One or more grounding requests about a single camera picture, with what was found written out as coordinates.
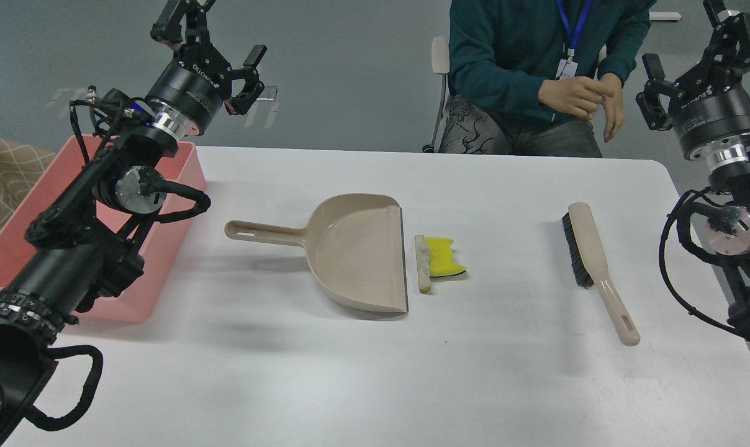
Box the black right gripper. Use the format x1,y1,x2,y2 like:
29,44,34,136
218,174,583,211
636,1,750,160

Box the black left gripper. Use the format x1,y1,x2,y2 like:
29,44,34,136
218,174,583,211
146,1,268,137

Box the beige hand brush black bristles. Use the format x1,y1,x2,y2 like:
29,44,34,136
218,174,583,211
561,202,641,347

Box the beige plastic dustpan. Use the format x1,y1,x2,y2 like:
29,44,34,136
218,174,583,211
224,193,409,314

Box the yellow sponge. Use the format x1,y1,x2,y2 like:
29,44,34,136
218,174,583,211
425,237,467,278

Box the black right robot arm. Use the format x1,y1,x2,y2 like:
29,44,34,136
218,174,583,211
636,1,750,343

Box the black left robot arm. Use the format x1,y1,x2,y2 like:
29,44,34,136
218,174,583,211
0,1,267,446

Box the pink plastic bin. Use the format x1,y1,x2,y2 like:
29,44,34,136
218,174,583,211
0,136,207,323

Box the white desk foot bar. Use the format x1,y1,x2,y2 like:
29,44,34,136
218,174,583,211
649,11,682,22

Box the grey floor plate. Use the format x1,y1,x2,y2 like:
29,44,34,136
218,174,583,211
256,86,279,102

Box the person in teal sweater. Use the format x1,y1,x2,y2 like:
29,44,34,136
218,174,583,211
438,1,655,158

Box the white office chair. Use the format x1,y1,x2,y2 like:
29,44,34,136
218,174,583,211
422,36,451,153

